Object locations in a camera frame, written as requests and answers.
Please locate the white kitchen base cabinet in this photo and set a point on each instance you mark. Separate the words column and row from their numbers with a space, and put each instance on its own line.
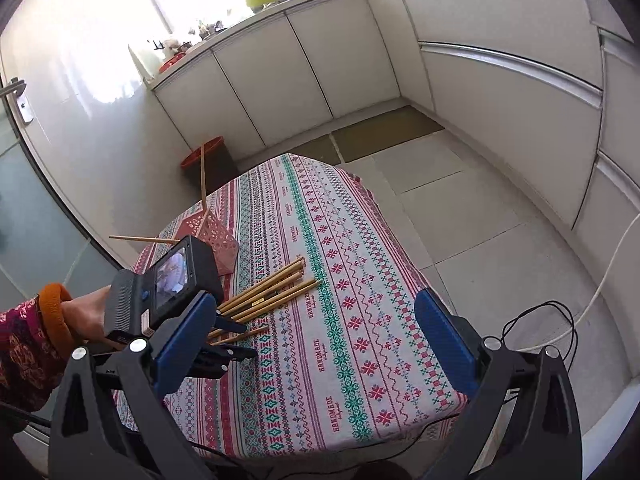
column 280, row 70

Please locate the white cabinet with metal rail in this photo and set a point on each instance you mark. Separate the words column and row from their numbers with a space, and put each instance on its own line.
column 500, row 125

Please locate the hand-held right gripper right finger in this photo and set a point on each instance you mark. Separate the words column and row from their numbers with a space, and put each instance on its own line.
column 445, row 340

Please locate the bundle of wooden chopsticks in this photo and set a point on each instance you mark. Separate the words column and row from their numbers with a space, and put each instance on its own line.
column 265, row 281

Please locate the person's left forearm patterned sleeve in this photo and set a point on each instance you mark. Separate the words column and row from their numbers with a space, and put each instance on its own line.
column 25, row 355

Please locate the pink perforated basket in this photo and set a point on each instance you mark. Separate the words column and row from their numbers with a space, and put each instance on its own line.
column 220, row 240

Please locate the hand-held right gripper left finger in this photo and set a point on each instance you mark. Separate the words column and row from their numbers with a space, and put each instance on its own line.
column 185, row 340

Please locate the olive floor mat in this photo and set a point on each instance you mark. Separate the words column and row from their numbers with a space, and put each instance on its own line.
column 315, row 150
column 385, row 130

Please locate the wooden chopstick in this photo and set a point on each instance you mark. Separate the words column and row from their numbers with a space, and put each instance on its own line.
column 280, row 286
column 290, row 295
column 250, row 333
column 280, row 278
column 140, row 238

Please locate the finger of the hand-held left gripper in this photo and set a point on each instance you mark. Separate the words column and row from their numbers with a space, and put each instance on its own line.
column 235, row 353
column 231, row 324

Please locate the person's left hand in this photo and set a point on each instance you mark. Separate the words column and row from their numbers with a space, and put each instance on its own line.
column 87, row 312

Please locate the red trash bin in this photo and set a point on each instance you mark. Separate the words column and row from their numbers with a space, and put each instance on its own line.
column 215, row 165

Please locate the patterned tablecloth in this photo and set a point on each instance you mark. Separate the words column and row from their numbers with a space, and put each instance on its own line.
column 350, row 310

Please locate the frosted glass door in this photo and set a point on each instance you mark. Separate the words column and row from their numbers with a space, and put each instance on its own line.
column 40, row 220

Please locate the red basin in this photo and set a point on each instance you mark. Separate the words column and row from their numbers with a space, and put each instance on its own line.
column 170, row 63

